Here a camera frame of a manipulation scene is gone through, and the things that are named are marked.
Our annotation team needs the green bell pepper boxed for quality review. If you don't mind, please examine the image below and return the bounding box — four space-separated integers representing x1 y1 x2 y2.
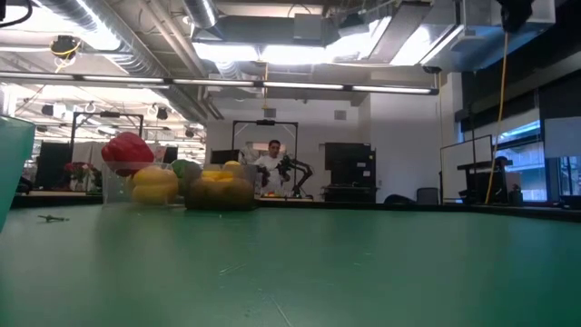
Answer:
170 158 204 196

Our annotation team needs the yellow bell pepper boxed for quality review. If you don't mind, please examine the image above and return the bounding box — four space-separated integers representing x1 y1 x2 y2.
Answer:
130 183 180 205

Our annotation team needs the red bell pepper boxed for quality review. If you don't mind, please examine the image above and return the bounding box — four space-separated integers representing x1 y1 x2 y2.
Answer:
101 131 155 177

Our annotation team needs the smoky grey plastic bin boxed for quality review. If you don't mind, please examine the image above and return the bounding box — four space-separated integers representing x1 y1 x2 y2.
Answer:
183 163 259 212

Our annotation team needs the black monitor panel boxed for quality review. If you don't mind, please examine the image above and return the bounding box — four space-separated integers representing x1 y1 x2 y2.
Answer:
324 142 378 185

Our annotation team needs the long ceiling light bar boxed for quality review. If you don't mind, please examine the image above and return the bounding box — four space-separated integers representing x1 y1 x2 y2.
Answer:
0 71 440 96

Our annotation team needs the black bag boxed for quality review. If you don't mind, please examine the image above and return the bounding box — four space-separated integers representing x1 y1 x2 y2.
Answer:
383 193 418 206

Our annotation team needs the black chair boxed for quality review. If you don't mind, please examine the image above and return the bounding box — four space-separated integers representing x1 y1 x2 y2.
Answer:
416 186 440 205

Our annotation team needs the framed white board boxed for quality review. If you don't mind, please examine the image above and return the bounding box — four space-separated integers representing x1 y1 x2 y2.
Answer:
438 134 495 201

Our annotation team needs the clear plastic bin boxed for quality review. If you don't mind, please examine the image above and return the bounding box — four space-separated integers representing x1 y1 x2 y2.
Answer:
101 159 183 206

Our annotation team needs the black desk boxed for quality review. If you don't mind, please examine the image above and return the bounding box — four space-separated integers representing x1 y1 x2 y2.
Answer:
456 158 515 203

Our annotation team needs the teal plastic bin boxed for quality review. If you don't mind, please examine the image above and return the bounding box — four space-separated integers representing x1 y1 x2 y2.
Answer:
0 114 36 232

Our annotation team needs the black gantry frame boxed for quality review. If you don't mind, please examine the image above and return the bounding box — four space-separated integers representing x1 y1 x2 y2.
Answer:
231 119 300 176
69 111 145 163

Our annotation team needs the rectangular silver ceiling duct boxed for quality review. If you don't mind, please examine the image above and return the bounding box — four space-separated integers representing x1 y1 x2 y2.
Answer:
367 0 557 74

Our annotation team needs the round silver ceiling duct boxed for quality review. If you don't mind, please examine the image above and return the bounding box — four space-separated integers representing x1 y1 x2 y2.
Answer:
38 0 210 124

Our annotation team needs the yellow hanging cord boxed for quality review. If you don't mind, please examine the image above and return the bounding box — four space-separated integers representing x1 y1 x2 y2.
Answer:
484 31 512 204

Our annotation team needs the black aluminium table frame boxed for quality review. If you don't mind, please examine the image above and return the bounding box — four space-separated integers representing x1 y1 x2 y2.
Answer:
11 193 581 223

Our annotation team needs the black ceiling device yellow cable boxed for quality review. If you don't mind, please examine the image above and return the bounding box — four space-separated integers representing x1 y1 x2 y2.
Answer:
48 35 84 61

